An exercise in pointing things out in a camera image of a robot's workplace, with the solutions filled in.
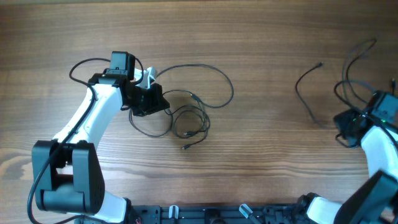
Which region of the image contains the black USB cable long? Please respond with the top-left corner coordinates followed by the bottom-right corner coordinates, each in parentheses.
top-left (128, 63), bottom-right (234, 150)

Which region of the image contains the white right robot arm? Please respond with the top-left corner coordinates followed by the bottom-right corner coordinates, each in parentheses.
top-left (305, 91), bottom-right (397, 224)

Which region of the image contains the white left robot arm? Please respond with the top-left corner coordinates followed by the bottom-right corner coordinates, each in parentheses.
top-left (27, 51), bottom-right (170, 223)

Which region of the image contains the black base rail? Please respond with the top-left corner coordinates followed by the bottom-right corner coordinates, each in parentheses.
top-left (126, 204), bottom-right (313, 224)

